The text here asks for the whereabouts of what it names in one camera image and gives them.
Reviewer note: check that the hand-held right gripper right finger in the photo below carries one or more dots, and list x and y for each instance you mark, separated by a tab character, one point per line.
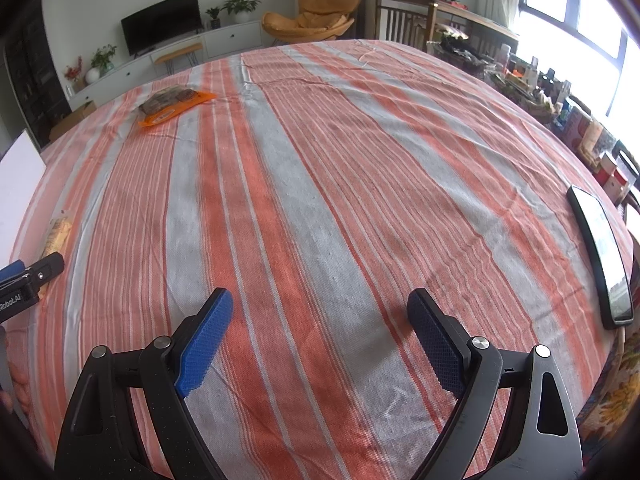
435	340

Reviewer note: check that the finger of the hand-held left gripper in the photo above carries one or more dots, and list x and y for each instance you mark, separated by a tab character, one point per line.
11	271
50	264

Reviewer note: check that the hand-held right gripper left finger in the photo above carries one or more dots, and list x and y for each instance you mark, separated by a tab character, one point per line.
202	350

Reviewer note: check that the sweet potato snack packet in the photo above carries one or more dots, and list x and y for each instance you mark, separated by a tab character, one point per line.
59	232

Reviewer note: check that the white board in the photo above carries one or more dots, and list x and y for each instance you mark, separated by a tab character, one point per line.
17	185

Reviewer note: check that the cardboard box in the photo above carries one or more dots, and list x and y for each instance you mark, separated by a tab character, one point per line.
75	117

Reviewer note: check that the orange grey striped tablecloth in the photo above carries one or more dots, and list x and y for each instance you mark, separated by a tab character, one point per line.
350	185

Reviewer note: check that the yellow floral cloth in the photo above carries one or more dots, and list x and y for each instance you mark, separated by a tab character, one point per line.
610	395

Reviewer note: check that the black smartphone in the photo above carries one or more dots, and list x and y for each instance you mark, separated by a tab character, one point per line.
602	255

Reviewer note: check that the black display cabinet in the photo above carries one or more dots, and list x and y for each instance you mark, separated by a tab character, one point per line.
35	75

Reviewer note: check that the red flower arrangement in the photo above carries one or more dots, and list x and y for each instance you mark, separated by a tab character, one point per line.
73	71

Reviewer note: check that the orange snack packet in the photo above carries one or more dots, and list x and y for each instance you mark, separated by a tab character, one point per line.
172	100

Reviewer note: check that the green plant in white vase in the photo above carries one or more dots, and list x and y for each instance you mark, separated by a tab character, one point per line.
102	60

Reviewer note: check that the wooden stool with metal legs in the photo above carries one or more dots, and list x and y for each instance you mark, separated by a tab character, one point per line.
177	52

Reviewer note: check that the black television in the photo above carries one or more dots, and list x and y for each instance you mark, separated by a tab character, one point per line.
162	22

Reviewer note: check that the row of assorted boxes and bottles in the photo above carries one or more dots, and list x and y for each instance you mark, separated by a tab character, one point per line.
555	95

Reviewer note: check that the white television cabinet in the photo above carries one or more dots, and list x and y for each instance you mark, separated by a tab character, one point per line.
230	40

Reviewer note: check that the small green potted plant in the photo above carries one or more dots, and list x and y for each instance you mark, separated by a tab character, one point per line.
214	15

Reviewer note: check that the dark wooden side table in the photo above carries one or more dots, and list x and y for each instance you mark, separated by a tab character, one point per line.
475	22

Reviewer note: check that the large green potted plant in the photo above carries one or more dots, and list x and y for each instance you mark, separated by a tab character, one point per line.
241	4

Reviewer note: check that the dark wooden chair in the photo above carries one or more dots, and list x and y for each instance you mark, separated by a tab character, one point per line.
402	17

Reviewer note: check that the orange lounge chair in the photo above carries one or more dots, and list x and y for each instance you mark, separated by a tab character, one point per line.
310	17

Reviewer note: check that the window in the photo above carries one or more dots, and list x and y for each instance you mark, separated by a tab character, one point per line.
575	5

